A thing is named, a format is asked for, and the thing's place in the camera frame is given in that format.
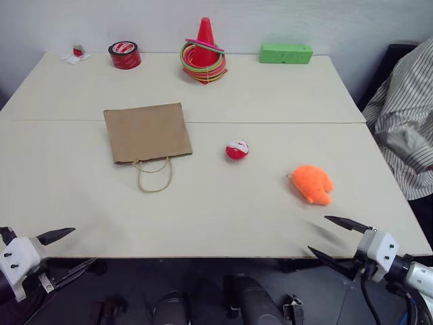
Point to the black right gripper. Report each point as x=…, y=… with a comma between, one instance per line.
x=365, y=269

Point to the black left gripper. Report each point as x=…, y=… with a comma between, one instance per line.
x=35, y=282

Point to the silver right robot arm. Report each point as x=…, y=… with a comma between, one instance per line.
x=419, y=276

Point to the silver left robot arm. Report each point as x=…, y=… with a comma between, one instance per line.
x=6, y=287

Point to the brown paper bag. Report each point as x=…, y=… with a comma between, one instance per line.
x=145, y=135

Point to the orange plush toy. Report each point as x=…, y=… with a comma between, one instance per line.
x=313, y=183

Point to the red white ball toy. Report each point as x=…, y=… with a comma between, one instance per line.
x=236, y=152

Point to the person in striped shirt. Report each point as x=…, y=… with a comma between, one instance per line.
x=406, y=111

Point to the black chair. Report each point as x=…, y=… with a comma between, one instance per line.
x=392, y=67

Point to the green rectangular box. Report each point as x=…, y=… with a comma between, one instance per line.
x=285, y=54

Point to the small strawberry toy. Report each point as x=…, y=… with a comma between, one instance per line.
x=78, y=50

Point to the red tape roll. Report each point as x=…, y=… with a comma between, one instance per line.
x=124, y=57

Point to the red plastic cone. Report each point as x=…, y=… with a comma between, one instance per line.
x=205, y=37

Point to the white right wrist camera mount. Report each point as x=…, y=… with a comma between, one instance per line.
x=380, y=247

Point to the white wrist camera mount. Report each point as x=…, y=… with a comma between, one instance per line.
x=18, y=255
x=380, y=247

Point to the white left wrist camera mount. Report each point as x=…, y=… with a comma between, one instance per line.
x=18, y=255

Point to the small metal bracket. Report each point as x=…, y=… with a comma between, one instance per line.
x=293, y=309

